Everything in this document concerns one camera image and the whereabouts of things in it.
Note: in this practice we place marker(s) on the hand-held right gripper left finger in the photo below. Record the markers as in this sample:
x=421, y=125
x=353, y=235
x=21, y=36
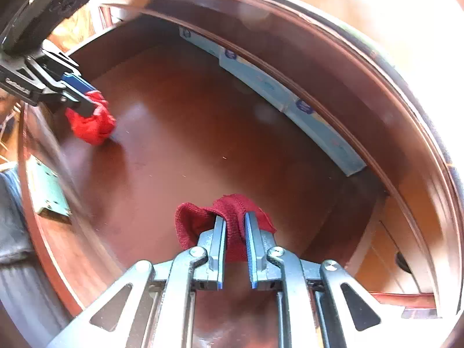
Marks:
x=220, y=253

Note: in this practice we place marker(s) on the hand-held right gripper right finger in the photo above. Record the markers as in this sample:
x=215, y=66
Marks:
x=252, y=253

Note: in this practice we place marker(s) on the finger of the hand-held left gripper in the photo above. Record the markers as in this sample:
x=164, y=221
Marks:
x=79, y=83
x=85, y=107

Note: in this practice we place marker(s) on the small red underwear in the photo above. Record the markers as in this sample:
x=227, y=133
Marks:
x=94, y=127

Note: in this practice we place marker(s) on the dark red knit underwear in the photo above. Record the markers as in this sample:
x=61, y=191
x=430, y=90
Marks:
x=232, y=210

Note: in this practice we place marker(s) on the green metal lock plate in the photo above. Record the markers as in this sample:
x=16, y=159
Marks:
x=47, y=192

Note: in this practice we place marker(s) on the person's leg in jeans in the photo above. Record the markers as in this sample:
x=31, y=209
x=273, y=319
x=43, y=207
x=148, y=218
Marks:
x=18, y=232

